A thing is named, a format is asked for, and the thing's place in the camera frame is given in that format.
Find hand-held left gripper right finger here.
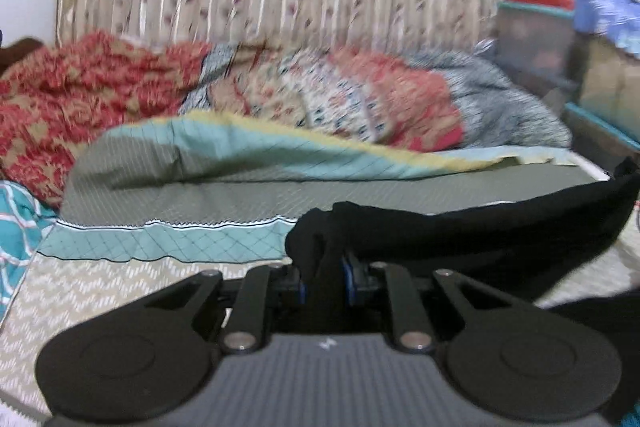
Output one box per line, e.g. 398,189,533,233
342,257,506,353

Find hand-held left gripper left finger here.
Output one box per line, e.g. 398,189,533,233
145,263,307,354

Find black pants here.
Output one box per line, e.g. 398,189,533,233
284,157,640,308

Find teal grey zigzag bedspread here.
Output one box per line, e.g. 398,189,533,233
0,112,640,420

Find floral patchwork quilt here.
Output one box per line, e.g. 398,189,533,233
180,38,573,154

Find teal lattice-print blanket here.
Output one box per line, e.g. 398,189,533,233
0,179,58,323

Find red patterned blanket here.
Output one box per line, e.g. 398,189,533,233
0,32,211,208

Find dark carved wooden headboard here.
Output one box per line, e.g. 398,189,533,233
0,38,45,72

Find blue patterned cloth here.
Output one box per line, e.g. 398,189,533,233
572,0,640,58

